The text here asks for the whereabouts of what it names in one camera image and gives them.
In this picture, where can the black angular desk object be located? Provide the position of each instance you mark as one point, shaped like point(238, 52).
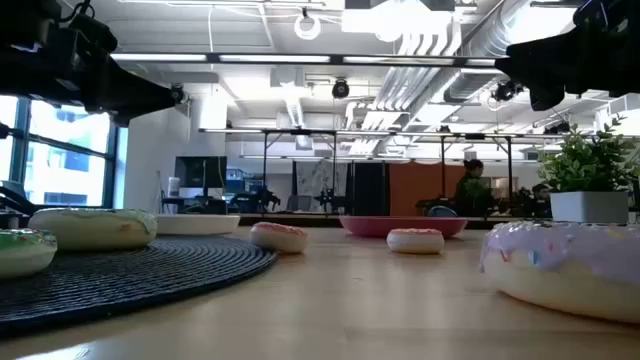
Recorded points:
point(15, 200)

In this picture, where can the small pink sprinkled donut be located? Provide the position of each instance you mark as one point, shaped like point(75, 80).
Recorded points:
point(415, 242)
point(277, 240)

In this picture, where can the black background rig frame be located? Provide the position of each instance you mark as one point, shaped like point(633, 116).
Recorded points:
point(264, 165)

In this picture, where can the black monitor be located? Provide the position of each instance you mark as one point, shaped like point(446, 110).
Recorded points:
point(200, 172)

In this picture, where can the large green icing donut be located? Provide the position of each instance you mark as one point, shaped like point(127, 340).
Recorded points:
point(90, 235)

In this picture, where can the dark round woven mat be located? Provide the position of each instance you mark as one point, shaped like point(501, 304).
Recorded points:
point(150, 270)

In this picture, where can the seated person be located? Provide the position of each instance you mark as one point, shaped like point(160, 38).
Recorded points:
point(541, 192)

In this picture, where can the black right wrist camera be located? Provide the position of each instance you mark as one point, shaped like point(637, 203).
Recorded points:
point(595, 14)

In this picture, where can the black ceiling spotlight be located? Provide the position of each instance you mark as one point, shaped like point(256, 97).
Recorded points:
point(505, 91)
point(178, 94)
point(340, 89)

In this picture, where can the large purple icing donut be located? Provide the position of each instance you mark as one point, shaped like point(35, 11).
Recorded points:
point(565, 280)

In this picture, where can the white round plate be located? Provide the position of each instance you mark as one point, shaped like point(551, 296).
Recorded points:
point(200, 225)

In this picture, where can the black curtain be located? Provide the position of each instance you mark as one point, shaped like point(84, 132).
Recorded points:
point(370, 190)

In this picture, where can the orange partition wall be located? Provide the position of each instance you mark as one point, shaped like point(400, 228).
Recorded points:
point(410, 190)

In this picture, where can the green plant in white pot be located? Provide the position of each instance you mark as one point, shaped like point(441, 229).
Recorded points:
point(590, 205)

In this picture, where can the white cylinder container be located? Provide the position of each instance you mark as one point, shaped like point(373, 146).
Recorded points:
point(173, 187)

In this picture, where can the small green sprinkled donut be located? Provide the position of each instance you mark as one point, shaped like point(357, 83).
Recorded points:
point(25, 255)

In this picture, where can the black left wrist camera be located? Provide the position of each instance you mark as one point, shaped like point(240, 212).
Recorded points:
point(92, 35)

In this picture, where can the black background robot arm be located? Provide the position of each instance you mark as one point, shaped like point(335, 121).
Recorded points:
point(330, 197)
point(260, 197)

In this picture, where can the long ceiling light bar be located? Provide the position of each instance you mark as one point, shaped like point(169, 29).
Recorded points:
point(275, 58)

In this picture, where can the pinkish red round plate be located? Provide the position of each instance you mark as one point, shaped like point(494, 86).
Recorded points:
point(365, 226)

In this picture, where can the standing person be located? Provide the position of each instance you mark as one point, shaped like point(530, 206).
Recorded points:
point(472, 192)

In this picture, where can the blue rimmed chair back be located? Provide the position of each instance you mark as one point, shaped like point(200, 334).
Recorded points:
point(442, 211)

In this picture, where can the large window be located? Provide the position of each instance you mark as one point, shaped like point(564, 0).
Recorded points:
point(65, 175)

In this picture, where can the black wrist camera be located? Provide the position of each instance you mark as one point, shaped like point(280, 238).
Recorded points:
point(92, 35)
point(595, 14)

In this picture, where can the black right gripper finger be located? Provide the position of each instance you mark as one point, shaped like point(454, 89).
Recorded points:
point(546, 99)
point(535, 62)

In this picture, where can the silver ventilation duct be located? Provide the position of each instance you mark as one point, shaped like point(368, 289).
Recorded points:
point(487, 35)

